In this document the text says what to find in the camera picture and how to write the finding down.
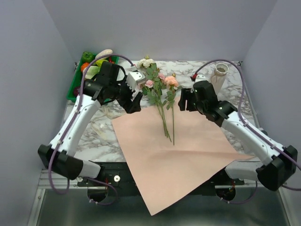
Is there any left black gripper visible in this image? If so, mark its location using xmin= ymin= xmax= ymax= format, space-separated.
xmin=109 ymin=75 xmax=143 ymax=114

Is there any napa cabbage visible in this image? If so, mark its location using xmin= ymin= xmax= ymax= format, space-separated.
xmin=83 ymin=65 xmax=100 ymax=80

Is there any white potato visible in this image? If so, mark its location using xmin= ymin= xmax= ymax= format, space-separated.
xmin=95 ymin=49 xmax=113 ymax=60

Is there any cream ribbon gold lettering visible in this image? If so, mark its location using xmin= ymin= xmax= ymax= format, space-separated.
xmin=90 ymin=105 xmax=125 ymax=142

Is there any peach rose stem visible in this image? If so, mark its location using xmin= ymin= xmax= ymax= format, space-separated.
xmin=164 ymin=73 xmax=181 ymax=145

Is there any small orange pumpkin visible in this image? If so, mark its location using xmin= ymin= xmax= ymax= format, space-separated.
xmin=80 ymin=62 xmax=89 ymax=71

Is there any pink rose stem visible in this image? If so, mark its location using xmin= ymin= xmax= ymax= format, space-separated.
xmin=140 ymin=80 xmax=167 ymax=137
xmin=154 ymin=73 xmax=172 ymax=142

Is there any pink wrapping paper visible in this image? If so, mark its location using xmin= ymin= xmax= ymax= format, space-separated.
xmin=112 ymin=106 xmax=248 ymax=215

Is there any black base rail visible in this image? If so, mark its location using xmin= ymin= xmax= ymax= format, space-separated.
xmin=77 ymin=161 xmax=257 ymax=197

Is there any green plastic tray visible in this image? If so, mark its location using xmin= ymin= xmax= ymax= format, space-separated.
xmin=66 ymin=56 xmax=119 ymax=103

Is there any white rose stem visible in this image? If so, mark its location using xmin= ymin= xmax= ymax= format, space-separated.
xmin=137 ymin=55 xmax=170 ymax=137

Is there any green bell pepper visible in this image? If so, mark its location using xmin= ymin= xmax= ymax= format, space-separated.
xmin=81 ymin=51 xmax=95 ymax=63

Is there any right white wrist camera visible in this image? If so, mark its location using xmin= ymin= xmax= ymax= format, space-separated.
xmin=191 ymin=74 xmax=207 ymax=83

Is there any yellow-green mango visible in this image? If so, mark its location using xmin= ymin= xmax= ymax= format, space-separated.
xmin=95 ymin=59 xmax=109 ymax=67

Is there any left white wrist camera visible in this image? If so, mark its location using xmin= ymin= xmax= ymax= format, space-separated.
xmin=126 ymin=71 xmax=146 ymax=91

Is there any white ceramic vase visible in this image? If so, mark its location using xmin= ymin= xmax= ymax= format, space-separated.
xmin=209 ymin=63 xmax=229 ymax=95

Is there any purple onion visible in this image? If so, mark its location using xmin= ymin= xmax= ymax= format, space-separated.
xmin=73 ymin=86 xmax=80 ymax=97

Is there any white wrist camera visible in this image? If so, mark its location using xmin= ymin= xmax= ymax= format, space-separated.
xmin=126 ymin=71 xmax=146 ymax=91
xmin=191 ymin=74 xmax=207 ymax=83

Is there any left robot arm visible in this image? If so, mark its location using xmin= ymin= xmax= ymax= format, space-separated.
xmin=38 ymin=62 xmax=145 ymax=186

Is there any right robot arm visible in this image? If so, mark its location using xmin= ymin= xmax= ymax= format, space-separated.
xmin=178 ymin=81 xmax=298 ymax=191

